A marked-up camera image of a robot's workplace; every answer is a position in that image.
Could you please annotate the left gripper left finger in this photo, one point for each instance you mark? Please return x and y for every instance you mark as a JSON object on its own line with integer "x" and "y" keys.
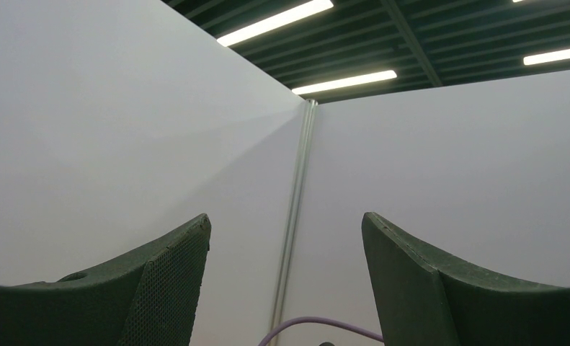
{"x": 147, "y": 296}

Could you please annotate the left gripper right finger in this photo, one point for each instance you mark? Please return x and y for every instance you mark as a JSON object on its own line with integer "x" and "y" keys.
{"x": 427, "y": 296}

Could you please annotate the ceiling light strip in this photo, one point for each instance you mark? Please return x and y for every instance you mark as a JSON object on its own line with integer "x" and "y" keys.
{"x": 276, "y": 21}
{"x": 346, "y": 82}
{"x": 553, "y": 56}

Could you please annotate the right corner aluminium post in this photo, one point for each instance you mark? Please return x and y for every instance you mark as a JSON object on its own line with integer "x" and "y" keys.
{"x": 299, "y": 176}

